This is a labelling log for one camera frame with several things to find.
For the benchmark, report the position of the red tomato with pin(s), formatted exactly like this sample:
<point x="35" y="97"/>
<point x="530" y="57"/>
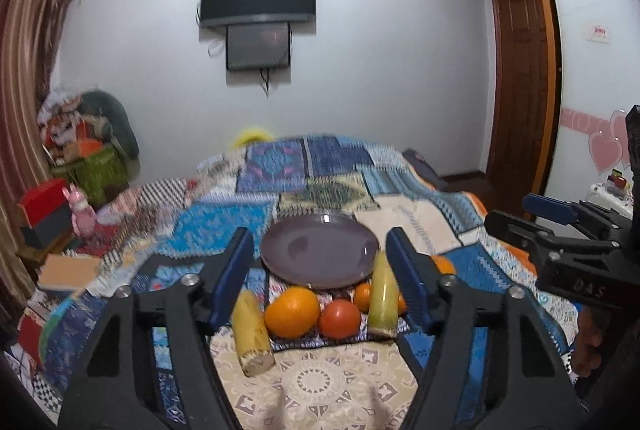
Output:
<point x="340" y="320"/>

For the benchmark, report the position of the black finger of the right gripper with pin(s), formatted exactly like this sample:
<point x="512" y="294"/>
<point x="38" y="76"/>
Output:
<point x="604" y="232"/>
<point x="565" y="208"/>

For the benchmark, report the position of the red and black box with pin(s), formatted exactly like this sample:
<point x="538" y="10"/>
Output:
<point x="44" y="213"/>

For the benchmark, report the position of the right human hand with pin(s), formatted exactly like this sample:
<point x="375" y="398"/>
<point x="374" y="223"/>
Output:
<point x="586" y="356"/>

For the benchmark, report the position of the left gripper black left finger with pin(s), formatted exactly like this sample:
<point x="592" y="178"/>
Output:
<point x="115" y="383"/>

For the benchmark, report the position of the striped brown curtain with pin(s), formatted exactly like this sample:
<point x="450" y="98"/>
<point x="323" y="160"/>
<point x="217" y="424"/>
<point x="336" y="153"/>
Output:
<point x="30" y="35"/>

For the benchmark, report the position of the pink rabbit toy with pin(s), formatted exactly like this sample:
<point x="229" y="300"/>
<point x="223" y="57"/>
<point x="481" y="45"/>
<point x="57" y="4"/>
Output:
<point x="83" y="215"/>

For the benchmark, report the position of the dark purple round plate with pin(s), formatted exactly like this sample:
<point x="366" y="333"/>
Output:
<point x="322" y="251"/>

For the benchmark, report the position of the brown wooden wardrobe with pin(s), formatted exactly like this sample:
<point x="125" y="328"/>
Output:
<point x="567" y="72"/>

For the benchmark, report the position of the dark blue pillow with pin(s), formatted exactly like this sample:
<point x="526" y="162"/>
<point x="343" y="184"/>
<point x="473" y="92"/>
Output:
<point x="425" y="167"/>

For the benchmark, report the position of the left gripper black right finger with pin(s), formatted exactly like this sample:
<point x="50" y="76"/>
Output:
<point x="525" y="383"/>

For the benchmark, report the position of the small mandarin orange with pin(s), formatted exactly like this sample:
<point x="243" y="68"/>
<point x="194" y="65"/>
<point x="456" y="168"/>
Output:
<point x="362" y="297"/>

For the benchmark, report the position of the yellow green corn piece long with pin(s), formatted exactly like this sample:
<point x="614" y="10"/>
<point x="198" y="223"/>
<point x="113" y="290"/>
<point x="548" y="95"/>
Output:
<point x="383" y="308"/>

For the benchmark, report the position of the brown wooden door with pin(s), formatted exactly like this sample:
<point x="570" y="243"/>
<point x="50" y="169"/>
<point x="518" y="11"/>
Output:
<point x="521" y="101"/>

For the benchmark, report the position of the pile of clothes and toys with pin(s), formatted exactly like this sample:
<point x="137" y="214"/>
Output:
<point x="73" y="126"/>

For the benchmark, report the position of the yellow corn piece short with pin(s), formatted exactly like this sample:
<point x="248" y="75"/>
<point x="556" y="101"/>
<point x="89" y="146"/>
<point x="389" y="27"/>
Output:
<point x="251" y="339"/>

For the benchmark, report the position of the yellow round object behind bed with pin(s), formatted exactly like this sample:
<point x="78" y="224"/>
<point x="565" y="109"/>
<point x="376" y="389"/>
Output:
<point x="251" y="135"/>

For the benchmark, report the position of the tan cardboard box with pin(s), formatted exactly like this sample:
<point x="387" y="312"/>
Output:
<point x="62" y="273"/>

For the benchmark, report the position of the blue patchwork bed blanket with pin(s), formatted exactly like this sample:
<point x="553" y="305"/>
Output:
<point x="318" y="207"/>

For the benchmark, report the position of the large orange with sticker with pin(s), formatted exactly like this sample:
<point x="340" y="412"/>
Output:
<point x="294" y="313"/>

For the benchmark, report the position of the green storage box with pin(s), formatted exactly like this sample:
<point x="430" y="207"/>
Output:
<point x="102" y="175"/>

